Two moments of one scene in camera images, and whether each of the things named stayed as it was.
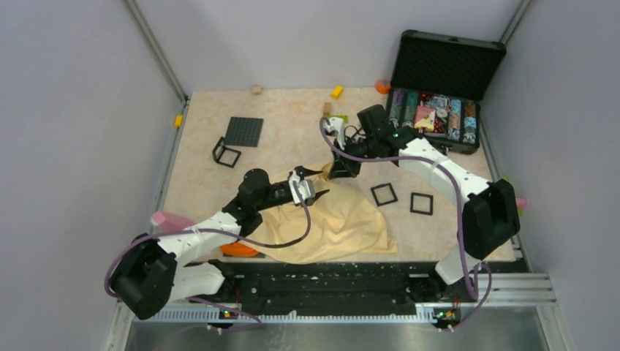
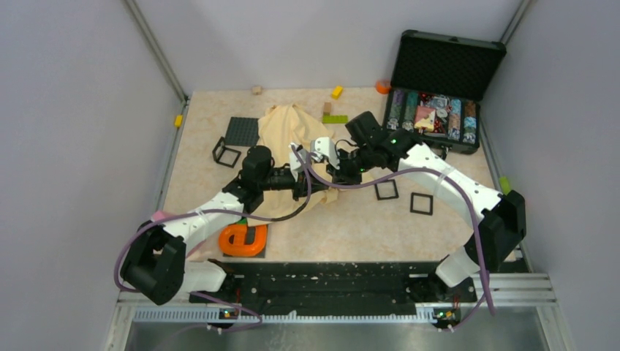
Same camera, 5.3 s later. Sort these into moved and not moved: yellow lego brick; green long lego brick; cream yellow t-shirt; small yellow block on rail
Moved: cream yellow t-shirt
Not moved: yellow lego brick; small yellow block on rail; green long lego brick
